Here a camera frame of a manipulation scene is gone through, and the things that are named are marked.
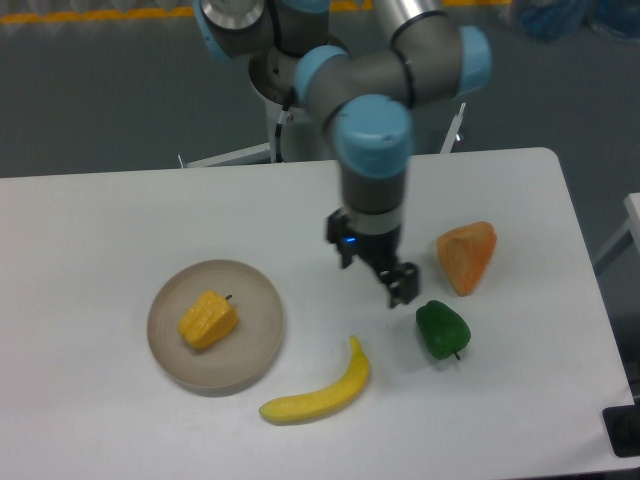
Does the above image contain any orange toy pepper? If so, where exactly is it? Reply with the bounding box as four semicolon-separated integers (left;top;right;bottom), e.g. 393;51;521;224
436;221;497;296

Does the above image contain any white furniture edge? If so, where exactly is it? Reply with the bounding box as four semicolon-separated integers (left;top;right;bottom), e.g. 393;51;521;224
592;192;639;276

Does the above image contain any beige round plate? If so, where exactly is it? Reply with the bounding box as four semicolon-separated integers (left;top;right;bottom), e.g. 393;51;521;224
147;260;285;396

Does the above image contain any yellow toy pepper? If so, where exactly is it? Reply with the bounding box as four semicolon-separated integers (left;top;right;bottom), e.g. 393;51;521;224
178;290;239;350

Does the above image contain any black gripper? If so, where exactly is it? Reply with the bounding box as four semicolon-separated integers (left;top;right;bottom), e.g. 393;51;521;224
326;209;420;309

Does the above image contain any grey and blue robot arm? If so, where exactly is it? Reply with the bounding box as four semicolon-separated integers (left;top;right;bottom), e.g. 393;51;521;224
193;1;492;306

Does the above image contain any green toy pepper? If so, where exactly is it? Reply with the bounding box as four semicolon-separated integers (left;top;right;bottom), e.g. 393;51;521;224
415;300;471;360

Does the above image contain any yellow toy banana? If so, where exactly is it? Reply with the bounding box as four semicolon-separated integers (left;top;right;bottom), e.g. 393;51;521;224
258;335;370;425

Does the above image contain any black device at table edge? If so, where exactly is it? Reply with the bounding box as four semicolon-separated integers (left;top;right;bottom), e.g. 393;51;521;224
602;405;639;458

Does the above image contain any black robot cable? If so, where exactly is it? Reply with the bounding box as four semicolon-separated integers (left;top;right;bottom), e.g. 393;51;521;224
272;87;296;164

